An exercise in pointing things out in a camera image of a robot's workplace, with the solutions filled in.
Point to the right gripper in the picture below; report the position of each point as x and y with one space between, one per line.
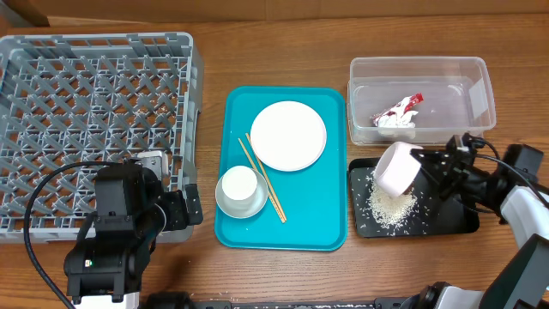
446 167

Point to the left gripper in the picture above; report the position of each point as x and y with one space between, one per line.
178 217

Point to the pink small bowl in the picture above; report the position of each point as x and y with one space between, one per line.
396 169

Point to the grey bowl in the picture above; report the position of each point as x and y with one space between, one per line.
242 209

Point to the white napkin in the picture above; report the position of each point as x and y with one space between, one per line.
395 120

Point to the white cup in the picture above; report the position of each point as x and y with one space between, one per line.
239 183

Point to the white rice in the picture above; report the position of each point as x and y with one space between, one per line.
377 214

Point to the red snack wrapper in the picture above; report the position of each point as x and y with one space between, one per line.
405 105

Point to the wooden chopstick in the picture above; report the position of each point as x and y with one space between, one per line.
265 175
255 168

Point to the large white plate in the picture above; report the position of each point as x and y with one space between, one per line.
288 136

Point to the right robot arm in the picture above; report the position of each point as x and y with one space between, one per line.
511 192

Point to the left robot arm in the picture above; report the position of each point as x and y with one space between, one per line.
115 243

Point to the black waste tray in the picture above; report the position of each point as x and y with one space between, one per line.
445 217

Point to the grey dishwasher rack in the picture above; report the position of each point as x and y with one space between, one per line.
71 102

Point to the clear plastic bin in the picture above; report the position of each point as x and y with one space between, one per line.
457 98

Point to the teal plastic tray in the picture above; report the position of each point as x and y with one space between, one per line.
314 200

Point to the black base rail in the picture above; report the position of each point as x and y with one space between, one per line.
182 300

